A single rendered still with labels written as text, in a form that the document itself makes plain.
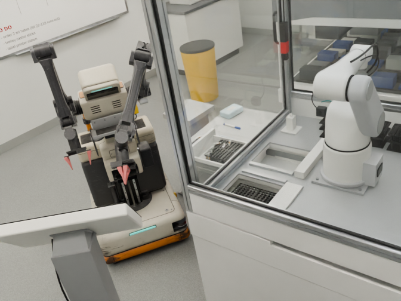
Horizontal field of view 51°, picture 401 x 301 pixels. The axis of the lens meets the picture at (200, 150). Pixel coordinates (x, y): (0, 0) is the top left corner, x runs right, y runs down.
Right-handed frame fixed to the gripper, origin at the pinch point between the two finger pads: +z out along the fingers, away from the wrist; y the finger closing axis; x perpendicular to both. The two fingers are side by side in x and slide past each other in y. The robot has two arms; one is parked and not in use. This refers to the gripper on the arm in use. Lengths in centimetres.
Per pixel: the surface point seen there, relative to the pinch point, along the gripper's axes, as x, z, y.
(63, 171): 219, -88, -101
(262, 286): 17, 52, 51
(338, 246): -27, 43, 75
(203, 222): 8.2, 21.6, 30.6
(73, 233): -11.9, 20.5, -20.2
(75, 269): -5.8, 33.3, -22.2
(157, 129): 252, -128, -7
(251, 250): 3, 37, 48
